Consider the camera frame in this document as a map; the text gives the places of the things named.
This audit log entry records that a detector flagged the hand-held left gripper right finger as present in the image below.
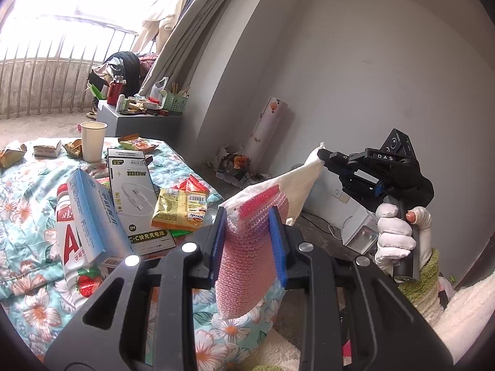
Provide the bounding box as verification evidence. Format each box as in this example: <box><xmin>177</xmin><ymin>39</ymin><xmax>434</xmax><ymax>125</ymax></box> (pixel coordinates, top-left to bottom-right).
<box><xmin>270</xmin><ymin>206</ymin><xmax>454</xmax><ymax>371</ymax></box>

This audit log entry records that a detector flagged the person's right forearm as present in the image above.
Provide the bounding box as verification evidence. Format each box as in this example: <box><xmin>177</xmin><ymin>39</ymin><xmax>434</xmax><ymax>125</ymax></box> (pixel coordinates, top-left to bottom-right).
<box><xmin>396</xmin><ymin>248</ymin><xmax>493</xmax><ymax>368</ymax></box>

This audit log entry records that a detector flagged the orange green snack wrapper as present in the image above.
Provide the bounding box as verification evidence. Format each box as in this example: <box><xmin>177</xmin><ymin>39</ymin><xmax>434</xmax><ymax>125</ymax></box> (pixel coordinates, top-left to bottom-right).
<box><xmin>118</xmin><ymin>135</ymin><xmax>159</xmax><ymax>154</ymax></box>

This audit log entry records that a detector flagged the hanging beige clothing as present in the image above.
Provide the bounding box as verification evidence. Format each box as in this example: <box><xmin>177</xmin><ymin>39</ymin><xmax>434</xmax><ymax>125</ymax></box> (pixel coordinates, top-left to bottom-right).
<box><xmin>135</xmin><ymin>0</ymin><xmax>190</xmax><ymax>53</ymax></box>

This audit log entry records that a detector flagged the yellow snack wrapper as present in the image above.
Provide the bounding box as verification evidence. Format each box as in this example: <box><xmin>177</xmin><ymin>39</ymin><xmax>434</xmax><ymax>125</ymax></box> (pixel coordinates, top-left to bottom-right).
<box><xmin>151</xmin><ymin>187</ymin><xmax>209</xmax><ymax>232</ymax></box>

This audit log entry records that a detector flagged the white strawberry milk bottle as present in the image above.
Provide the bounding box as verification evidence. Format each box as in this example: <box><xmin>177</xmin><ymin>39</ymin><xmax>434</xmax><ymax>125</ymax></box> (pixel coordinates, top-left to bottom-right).
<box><xmin>54</xmin><ymin>183</ymin><xmax>113</xmax><ymax>318</ymax></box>

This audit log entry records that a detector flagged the grey cabinet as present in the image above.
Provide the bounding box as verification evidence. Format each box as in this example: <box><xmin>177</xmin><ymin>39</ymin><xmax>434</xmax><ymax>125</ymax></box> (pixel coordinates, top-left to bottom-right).
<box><xmin>96</xmin><ymin>100</ymin><xmax>182</xmax><ymax>143</ymax></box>

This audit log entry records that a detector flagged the white fleece clothing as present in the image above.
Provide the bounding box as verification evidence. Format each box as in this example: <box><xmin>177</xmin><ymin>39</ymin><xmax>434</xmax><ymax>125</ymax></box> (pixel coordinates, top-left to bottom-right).
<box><xmin>247</xmin><ymin>328</ymin><xmax>310</xmax><ymax>371</ymax></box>

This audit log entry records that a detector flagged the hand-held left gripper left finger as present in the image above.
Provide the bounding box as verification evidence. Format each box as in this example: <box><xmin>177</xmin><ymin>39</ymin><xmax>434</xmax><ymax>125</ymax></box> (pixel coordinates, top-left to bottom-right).
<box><xmin>44</xmin><ymin>207</ymin><xmax>229</xmax><ymax>371</ymax></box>

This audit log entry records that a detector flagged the tall white printed box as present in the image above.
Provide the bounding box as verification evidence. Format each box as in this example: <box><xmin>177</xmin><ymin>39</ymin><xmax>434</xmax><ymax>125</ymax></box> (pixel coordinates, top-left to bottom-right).
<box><xmin>243</xmin><ymin>96</ymin><xmax>289</xmax><ymax>176</ymax></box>

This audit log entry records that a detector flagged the white appliance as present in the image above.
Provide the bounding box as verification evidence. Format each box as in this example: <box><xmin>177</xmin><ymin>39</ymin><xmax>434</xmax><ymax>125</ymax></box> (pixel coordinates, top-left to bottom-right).
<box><xmin>342</xmin><ymin>205</ymin><xmax>381</xmax><ymax>258</ymax></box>

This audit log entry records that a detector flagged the green plastic basket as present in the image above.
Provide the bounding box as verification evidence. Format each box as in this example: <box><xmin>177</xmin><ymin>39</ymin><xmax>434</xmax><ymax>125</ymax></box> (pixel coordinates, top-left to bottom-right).
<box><xmin>160</xmin><ymin>91</ymin><xmax>190</xmax><ymax>117</ymax></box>

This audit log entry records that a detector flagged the pink bubble wrap sheet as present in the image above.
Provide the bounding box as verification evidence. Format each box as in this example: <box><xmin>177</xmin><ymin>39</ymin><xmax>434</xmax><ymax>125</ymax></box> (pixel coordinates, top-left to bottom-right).
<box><xmin>214</xmin><ymin>184</ymin><xmax>290</xmax><ymax>319</ymax></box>

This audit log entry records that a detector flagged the floor pile of packaging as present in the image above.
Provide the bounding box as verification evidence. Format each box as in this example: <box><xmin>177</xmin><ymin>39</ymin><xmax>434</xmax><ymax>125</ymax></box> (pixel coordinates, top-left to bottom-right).
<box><xmin>211</xmin><ymin>147</ymin><xmax>256</xmax><ymax>182</ymax></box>

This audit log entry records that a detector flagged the white charging cable box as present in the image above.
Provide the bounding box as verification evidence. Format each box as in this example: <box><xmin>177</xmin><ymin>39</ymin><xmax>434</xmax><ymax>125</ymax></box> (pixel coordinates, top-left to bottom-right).
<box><xmin>106</xmin><ymin>147</ymin><xmax>176</xmax><ymax>256</ymax></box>

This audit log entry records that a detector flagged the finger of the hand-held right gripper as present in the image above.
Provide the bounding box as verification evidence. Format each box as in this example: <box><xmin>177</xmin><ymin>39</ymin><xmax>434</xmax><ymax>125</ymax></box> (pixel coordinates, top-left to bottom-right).
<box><xmin>336</xmin><ymin>164</ymin><xmax>384</xmax><ymax>198</ymax></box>
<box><xmin>318</xmin><ymin>149</ymin><xmax>368</xmax><ymax>168</ymax></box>

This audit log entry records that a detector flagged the crumpled brown wrapper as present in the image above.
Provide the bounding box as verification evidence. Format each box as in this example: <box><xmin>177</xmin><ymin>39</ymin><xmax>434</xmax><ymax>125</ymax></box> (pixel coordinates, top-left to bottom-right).
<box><xmin>64</xmin><ymin>139</ymin><xmax>84</xmax><ymax>158</ymax></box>

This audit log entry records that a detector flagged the light blue carton box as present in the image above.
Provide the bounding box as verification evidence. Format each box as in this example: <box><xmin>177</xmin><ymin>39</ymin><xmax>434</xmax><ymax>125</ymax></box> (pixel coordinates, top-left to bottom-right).
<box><xmin>67</xmin><ymin>168</ymin><xmax>136</xmax><ymax>267</ymax></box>

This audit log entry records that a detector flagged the person's right hand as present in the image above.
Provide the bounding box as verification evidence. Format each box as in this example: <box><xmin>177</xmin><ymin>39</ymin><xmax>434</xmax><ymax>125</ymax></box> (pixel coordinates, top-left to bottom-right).
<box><xmin>373</xmin><ymin>203</ymin><xmax>432</xmax><ymax>276</ymax></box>

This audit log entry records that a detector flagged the metal window railing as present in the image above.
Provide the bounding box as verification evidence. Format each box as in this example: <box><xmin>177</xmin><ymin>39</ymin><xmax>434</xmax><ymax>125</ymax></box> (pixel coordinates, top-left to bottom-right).
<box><xmin>0</xmin><ymin>15</ymin><xmax>140</xmax><ymax>118</ymax></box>

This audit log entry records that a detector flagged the floral blanket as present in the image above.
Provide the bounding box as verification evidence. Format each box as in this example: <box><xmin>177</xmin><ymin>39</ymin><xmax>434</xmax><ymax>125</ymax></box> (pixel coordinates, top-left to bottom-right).
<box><xmin>0</xmin><ymin>137</ymin><xmax>295</xmax><ymax>371</ymax></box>

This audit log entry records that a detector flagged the red snack wrapper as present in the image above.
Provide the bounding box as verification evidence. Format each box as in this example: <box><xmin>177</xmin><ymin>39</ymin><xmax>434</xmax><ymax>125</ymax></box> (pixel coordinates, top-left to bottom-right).
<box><xmin>176</xmin><ymin>175</ymin><xmax>209</xmax><ymax>198</ymax></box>

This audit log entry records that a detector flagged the beige curtain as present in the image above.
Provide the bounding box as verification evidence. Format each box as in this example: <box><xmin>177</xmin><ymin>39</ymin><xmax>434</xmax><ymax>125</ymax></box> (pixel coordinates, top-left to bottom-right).
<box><xmin>139</xmin><ymin>0</ymin><xmax>279</xmax><ymax>97</ymax></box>

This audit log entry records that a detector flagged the red thermos bottle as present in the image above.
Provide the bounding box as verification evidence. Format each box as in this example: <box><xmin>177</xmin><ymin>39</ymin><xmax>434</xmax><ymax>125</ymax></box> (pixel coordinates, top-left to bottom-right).
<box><xmin>107</xmin><ymin>74</ymin><xmax>127</xmax><ymax>106</ymax></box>

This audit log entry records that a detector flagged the small brown white box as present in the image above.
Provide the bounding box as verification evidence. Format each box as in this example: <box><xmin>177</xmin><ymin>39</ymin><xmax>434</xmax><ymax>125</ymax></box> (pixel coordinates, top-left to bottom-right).
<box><xmin>33</xmin><ymin>141</ymin><xmax>62</xmax><ymax>158</ymax></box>

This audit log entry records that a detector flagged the black backpack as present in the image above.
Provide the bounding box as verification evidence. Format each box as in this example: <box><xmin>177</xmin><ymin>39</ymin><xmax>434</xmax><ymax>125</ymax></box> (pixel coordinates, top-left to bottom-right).
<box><xmin>104</xmin><ymin>51</ymin><xmax>140</xmax><ymax>97</ymax></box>

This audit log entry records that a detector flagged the white paper cup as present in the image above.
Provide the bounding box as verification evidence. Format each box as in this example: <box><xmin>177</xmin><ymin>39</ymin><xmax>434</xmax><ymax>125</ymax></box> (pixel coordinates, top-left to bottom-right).
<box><xmin>80</xmin><ymin>121</ymin><xmax>108</xmax><ymax>163</ymax></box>

